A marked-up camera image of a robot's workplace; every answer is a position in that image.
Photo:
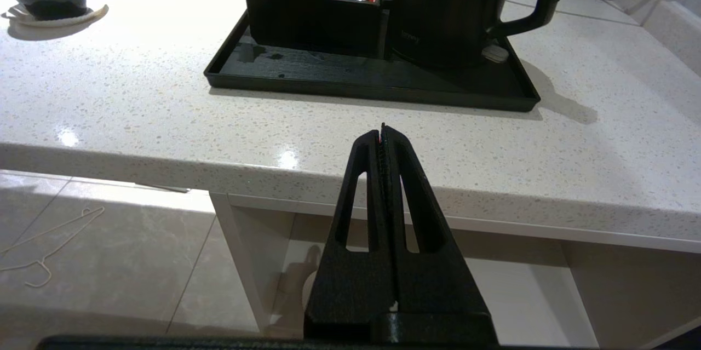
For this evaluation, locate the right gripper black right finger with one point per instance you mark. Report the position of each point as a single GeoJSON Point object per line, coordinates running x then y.
{"type": "Point", "coordinates": [432, 273]}

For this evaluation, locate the black compartment organizer box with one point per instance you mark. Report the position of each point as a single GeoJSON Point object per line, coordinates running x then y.
{"type": "Point", "coordinates": [312, 27]}

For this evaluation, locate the black rectangular tray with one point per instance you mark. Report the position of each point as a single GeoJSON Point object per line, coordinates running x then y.
{"type": "Point", "coordinates": [356, 79]}

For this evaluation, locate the white round coaster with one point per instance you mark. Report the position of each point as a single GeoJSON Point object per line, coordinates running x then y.
{"type": "Point", "coordinates": [93, 13]}

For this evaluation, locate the black electric kettle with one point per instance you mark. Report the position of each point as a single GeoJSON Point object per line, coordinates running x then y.
{"type": "Point", "coordinates": [443, 10]}

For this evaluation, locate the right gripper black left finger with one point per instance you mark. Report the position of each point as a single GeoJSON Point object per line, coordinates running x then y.
{"type": "Point", "coordinates": [356, 262]}

